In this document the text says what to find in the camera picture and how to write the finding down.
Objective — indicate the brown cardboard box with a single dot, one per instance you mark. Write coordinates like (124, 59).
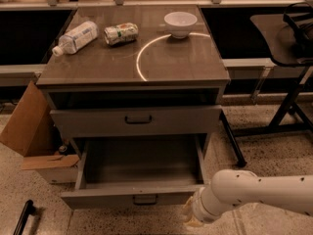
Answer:
(31, 133)

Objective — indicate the clear plastic water bottle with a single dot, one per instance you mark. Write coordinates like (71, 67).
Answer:
(76, 39)

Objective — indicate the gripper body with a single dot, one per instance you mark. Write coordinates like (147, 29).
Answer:
(198, 205)

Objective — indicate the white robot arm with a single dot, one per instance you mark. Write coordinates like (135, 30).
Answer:
(230, 189)

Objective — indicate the grey drawer cabinet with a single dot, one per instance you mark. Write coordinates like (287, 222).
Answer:
(155, 70)

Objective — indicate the grey drawer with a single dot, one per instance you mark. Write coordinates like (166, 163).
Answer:
(136, 121)
(138, 171)

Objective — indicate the white ceramic bowl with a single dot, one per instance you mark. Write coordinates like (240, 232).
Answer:
(180, 24)

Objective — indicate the black bar on floor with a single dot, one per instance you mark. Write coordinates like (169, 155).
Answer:
(27, 210)

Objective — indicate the crushed green white can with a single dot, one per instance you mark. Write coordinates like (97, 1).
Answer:
(121, 33)

